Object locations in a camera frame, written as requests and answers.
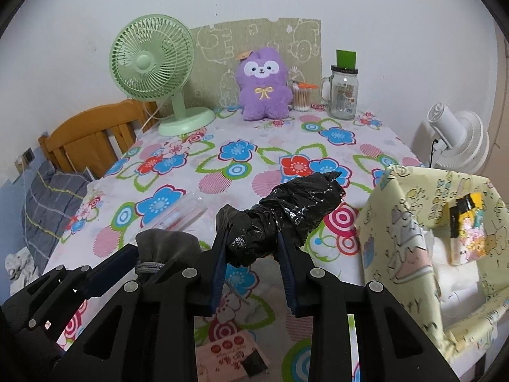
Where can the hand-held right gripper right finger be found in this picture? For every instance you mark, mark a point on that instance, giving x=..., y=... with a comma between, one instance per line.
x=287, y=266

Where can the floral tablecloth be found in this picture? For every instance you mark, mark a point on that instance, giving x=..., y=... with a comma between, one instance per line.
x=258, y=135

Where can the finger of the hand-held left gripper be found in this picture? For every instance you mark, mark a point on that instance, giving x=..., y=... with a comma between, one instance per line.
x=107, y=270

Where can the white cloth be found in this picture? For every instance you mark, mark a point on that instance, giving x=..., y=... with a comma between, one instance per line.
x=20, y=266
x=457, y=278

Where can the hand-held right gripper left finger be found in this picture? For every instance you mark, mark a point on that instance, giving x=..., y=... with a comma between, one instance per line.
x=220, y=262

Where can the white standing fan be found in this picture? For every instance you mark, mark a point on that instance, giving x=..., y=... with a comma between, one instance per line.
x=465, y=139

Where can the yellow cartoon pack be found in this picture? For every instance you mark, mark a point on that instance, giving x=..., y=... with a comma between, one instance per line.
x=469, y=230

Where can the grey plaid pillow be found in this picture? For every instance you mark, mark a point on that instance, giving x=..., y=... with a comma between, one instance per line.
x=51, y=203

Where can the wooden bed headboard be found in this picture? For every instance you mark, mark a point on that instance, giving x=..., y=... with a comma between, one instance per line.
x=83, y=135

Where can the green desk fan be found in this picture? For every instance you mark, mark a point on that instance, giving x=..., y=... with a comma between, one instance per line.
x=147, y=59

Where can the purple plush toy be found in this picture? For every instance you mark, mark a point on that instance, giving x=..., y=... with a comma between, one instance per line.
x=264, y=87

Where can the black plastic bag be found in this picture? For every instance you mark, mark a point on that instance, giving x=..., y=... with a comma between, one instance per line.
x=290, y=203

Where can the crumpled white cloth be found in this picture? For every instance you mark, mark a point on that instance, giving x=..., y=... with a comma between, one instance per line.
x=20, y=266

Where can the clear plastic packet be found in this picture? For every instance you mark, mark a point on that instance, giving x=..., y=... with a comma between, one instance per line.
x=183, y=213

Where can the green patterned board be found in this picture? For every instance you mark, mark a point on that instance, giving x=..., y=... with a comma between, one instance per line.
x=214, y=47

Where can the wall socket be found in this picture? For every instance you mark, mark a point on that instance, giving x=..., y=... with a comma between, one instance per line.
x=28, y=155

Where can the patterned fabric storage box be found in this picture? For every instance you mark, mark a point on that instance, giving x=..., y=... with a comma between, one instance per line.
x=397, y=223

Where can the pink pack with red circles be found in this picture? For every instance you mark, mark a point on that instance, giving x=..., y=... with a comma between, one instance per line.
x=226, y=352

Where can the glass mug jar green lid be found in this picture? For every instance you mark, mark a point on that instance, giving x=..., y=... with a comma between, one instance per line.
x=342, y=91

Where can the cotton swab jar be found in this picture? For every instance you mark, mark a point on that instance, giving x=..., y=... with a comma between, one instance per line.
x=301, y=97

